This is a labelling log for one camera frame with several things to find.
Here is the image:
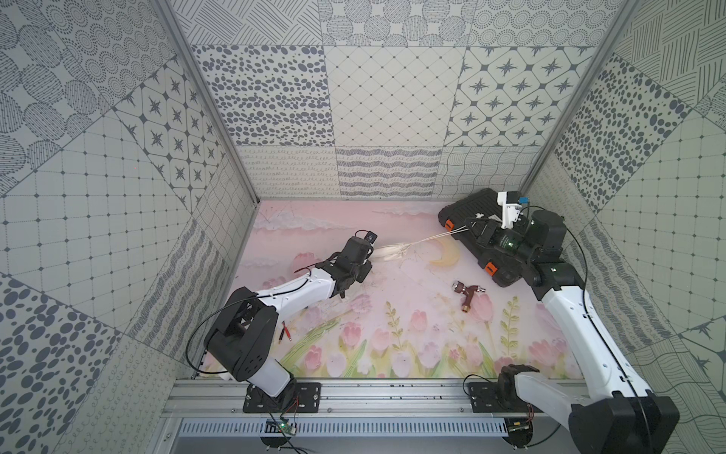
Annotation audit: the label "green circuit board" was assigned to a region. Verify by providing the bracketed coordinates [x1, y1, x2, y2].
[276, 419, 298, 437]

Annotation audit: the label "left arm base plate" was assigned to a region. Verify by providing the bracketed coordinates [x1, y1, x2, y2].
[243, 379, 321, 414]

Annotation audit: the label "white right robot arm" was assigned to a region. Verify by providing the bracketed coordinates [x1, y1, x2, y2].
[467, 208, 680, 453]

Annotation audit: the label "white cloth drawstring bag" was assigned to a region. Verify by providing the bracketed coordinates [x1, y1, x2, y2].
[370, 243, 410, 263]

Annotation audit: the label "white bag drawstring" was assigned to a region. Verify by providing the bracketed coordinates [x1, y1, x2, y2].
[405, 214, 484, 249]

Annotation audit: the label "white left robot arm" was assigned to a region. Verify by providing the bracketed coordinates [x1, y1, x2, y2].
[203, 231, 377, 408]

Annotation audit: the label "red black alligator clip leads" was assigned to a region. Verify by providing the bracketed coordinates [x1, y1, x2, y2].
[278, 323, 292, 344]

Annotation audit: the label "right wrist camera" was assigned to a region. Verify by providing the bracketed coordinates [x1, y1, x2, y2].
[496, 191, 529, 229]

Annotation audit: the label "aluminium front rail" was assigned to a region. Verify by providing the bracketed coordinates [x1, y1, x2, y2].
[161, 377, 585, 420]

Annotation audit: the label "dark red garden hose nozzle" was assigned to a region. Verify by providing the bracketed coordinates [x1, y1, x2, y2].
[452, 281, 486, 313]

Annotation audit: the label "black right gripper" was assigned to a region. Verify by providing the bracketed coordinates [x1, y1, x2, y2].
[466, 216, 538, 264]

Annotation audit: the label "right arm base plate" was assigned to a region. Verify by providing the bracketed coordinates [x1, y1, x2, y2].
[464, 381, 542, 414]

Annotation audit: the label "black plastic tool case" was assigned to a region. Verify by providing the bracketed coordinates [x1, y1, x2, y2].
[437, 188, 568, 288]

